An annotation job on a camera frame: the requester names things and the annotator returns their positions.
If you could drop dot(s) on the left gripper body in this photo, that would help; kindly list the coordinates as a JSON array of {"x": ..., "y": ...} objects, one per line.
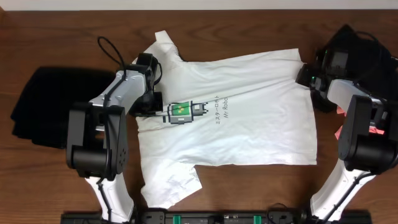
[{"x": 148, "y": 104}]

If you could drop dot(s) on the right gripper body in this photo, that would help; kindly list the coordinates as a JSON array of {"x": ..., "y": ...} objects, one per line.
[{"x": 304, "y": 76}]

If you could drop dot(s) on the white printed t-shirt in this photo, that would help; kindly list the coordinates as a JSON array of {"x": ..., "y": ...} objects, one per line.
[{"x": 246, "y": 110}]

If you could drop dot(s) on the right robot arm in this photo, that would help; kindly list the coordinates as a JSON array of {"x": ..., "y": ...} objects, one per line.
[{"x": 367, "y": 146}]

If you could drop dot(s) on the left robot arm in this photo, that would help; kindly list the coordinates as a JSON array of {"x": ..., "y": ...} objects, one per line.
[{"x": 97, "y": 145}]

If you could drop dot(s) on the black garment right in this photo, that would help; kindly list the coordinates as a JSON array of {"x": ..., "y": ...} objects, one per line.
[{"x": 371, "y": 67}]

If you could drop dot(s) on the black folded garment left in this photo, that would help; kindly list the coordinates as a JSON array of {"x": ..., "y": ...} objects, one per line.
[{"x": 42, "y": 111}]

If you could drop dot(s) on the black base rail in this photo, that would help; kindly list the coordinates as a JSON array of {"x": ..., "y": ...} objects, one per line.
[{"x": 164, "y": 217}]

